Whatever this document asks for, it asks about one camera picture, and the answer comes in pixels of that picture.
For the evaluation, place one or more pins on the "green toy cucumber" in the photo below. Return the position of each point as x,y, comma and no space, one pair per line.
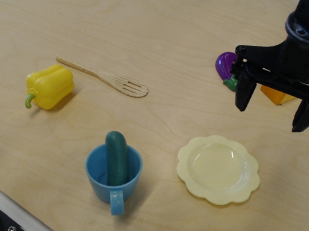
117,159

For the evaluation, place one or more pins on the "blue plastic cup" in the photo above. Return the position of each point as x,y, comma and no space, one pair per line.
96,169

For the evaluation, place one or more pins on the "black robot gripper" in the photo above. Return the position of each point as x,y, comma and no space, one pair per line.
277,67

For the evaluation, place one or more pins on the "purple toy eggplant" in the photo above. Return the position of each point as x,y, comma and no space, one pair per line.
223,66

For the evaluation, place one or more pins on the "yellow toy bell pepper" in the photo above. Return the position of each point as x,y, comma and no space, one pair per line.
48,87

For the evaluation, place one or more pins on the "cream scalloped plastic plate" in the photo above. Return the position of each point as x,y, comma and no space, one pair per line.
217,169

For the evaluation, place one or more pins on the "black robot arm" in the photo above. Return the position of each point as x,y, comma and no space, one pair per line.
297,28

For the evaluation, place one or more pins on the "orange toy cheese wedge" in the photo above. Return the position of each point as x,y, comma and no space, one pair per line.
275,96

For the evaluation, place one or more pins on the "wooden slotted spatula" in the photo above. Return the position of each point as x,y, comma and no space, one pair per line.
124,85

